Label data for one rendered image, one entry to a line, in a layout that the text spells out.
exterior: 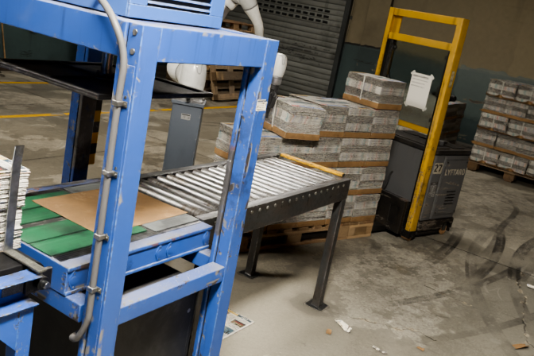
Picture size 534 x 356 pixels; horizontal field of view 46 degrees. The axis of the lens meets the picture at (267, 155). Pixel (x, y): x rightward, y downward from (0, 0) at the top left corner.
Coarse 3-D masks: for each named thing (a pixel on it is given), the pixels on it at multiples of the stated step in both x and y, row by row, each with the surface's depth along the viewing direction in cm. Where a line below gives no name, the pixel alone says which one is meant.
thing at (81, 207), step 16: (80, 192) 253; (96, 192) 257; (48, 208) 230; (64, 208) 233; (80, 208) 236; (96, 208) 239; (144, 208) 249; (160, 208) 253; (176, 208) 256; (80, 224) 221
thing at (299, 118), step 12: (288, 108) 419; (300, 108) 419; (312, 108) 424; (276, 120) 430; (288, 120) 418; (300, 120) 424; (312, 120) 428; (288, 132) 422; (300, 132) 426; (312, 132) 432
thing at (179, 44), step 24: (0, 0) 197; (24, 0) 191; (48, 0) 192; (24, 24) 192; (48, 24) 185; (72, 24) 180; (96, 24) 174; (120, 24) 170; (168, 24) 198; (96, 48) 175; (168, 48) 176; (192, 48) 184; (216, 48) 193; (240, 48) 204; (264, 48) 215
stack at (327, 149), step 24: (216, 144) 439; (264, 144) 418; (288, 144) 432; (312, 144) 447; (336, 144) 463; (360, 144) 480; (312, 168) 455; (336, 168) 472; (360, 168) 488; (312, 216) 470; (264, 240) 464; (288, 240) 461; (312, 240) 478
